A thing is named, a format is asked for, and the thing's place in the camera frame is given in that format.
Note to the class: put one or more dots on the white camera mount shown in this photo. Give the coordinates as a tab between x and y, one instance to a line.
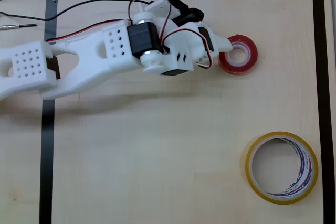
160	6

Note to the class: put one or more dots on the big yellow tape roll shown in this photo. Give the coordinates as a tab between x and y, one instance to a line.
248	166

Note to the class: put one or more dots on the metal screwdriver shaft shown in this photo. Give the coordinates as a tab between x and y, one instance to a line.
18	26

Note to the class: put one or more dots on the small red tape roll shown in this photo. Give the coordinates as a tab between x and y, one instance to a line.
252	53

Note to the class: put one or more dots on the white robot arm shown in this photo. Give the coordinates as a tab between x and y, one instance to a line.
84	58

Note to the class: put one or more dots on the black tape strip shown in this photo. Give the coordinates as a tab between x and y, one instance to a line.
51	6
321	77

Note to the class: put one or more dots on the black webcam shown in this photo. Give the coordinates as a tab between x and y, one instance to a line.
187	14

